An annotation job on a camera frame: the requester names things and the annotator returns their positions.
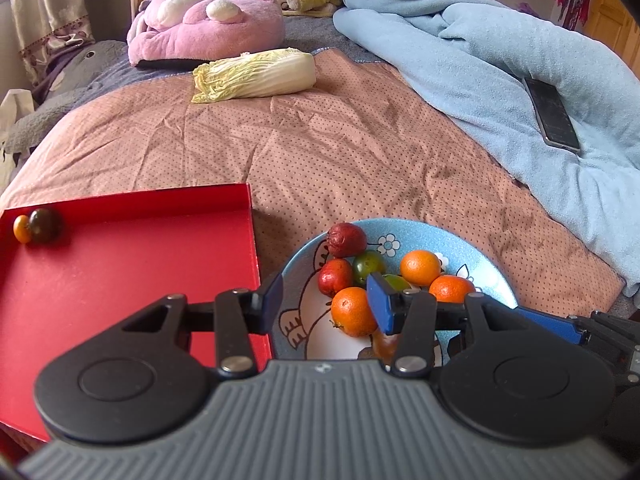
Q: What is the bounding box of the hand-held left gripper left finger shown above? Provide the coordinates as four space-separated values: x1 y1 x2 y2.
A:
122 272 284 380

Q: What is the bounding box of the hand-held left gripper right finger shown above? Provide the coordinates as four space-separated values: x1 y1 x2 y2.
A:
366 272 526 380

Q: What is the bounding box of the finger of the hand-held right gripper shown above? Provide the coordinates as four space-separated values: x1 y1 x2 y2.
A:
514 306 640 361

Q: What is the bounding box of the orange tangerine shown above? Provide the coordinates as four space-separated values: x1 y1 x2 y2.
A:
429 275 476 305
331 286 379 338

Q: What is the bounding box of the red orange tomato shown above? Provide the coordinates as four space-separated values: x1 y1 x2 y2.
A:
372 332 402 364

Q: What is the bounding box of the dark red tomato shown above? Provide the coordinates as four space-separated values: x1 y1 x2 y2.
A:
326 222 368 257
318 258 355 297

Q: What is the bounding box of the blue cartoon print plate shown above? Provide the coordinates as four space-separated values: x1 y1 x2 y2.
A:
272 218 519 362

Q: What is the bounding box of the red tray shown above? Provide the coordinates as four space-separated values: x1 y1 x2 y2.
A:
0 183 273 443

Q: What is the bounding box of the black smartphone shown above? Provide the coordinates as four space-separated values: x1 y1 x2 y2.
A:
522 77 582 154

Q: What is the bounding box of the napa cabbage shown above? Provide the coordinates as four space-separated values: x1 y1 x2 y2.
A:
192 47 317 104

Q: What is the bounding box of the dark brown tomato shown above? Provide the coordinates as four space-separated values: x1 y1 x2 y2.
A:
28 207 64 245

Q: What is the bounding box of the light blue blanket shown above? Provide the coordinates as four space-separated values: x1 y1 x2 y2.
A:
332 0 640 286

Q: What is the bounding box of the grey blue bed sheet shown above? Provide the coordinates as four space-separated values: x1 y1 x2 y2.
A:
90 12 383 83

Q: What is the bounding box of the pink plush toy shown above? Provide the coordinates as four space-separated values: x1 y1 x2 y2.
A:
126 0 286 70

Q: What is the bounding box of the grey shark plush toy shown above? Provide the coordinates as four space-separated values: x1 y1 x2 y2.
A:
5 40 128 154

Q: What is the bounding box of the wooden door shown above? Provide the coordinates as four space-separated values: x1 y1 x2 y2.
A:
585 0 640 73

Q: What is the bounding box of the floral curtain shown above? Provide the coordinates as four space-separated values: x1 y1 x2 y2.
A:
10 0 97 87

